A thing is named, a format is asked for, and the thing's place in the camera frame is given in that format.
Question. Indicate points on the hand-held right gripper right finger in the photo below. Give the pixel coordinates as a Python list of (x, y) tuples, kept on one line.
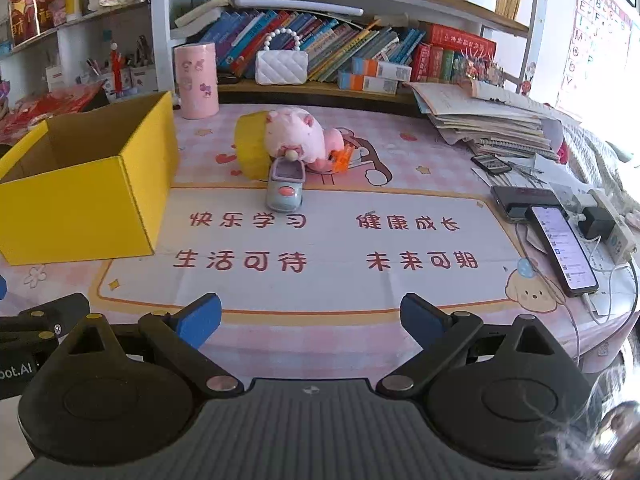
[(420, 317)]

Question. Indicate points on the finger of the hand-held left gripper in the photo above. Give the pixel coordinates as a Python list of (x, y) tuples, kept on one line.
[(55, 312), (2, 287)]

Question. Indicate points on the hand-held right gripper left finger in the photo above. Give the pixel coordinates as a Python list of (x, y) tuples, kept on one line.
[(200, 317)]

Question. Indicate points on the yellow cardboard box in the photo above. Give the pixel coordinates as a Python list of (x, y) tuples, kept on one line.
[(75, 210)]

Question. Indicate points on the grey-blue toy car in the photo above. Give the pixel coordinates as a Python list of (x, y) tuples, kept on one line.
[(285, 190)]

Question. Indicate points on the pink plush toy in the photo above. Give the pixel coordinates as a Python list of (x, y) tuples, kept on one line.
[(295, 132)]

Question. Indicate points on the dark smartphone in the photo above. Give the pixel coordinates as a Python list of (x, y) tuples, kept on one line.
[(525, 202)]

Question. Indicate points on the smartphone with lit screen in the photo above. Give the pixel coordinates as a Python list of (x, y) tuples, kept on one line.
[(562, 250)]

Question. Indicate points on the black calculator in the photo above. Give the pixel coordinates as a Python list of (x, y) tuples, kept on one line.
[(491, 164)]

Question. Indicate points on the orange plastic toy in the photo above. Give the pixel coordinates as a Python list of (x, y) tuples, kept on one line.
[(342, 156)]

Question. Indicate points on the red plastic gift wrap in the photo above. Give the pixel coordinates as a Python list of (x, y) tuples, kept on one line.
[(45, 105)]

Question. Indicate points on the black charger plug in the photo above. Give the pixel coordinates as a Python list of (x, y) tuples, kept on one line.
[(597, 221)]

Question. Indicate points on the stack of papers and notebooks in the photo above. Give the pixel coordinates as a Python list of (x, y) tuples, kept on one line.
[(490, 115)]

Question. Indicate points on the blurred grey fluffy object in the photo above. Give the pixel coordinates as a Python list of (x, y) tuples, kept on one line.
[(600, 435)]

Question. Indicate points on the white power strip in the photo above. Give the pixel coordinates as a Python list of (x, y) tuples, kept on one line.
[(620, 230)]

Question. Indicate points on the pink cartoon tin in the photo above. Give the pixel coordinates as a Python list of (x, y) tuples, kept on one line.
[(196, 80)]

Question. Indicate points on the orange and white box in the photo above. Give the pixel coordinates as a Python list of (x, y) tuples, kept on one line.
[(367, 83), (380, 68)]

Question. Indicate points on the red cartoon pen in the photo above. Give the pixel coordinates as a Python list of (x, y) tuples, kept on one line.
[(117, 70)]

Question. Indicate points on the grey blanket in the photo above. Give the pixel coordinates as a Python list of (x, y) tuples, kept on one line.
[(605, 155)]

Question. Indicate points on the row of red green books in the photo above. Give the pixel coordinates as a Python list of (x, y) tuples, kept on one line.
[(440, 64)]

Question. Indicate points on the pen holders with stationery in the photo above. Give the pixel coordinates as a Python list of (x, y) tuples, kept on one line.
[(140, 65)]

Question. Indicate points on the white side shelf unit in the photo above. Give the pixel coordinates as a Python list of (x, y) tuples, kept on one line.
[(65, 35)]

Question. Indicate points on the white quilted handbag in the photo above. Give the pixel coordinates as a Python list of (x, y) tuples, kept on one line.
[(281, 67)]

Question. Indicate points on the thick red book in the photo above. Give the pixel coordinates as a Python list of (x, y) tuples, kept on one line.
[(460, 40)]

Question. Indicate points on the red and gold figurine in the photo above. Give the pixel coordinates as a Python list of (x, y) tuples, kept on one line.
[(31, 7)]

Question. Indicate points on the row of colourful books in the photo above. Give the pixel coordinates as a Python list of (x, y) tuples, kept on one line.
[(330, 42)]

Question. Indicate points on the white bottle yellow label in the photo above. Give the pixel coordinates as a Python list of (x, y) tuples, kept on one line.
[(74, 2)]

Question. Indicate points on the stack of beige books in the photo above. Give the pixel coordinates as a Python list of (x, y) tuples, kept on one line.
[(202, 15)]

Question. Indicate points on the white frame wooden bookshelf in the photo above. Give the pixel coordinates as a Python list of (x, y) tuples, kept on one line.
[(160, 25)]

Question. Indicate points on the alphabet wall poster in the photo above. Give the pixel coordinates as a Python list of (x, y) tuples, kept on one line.
[(595, 35)]

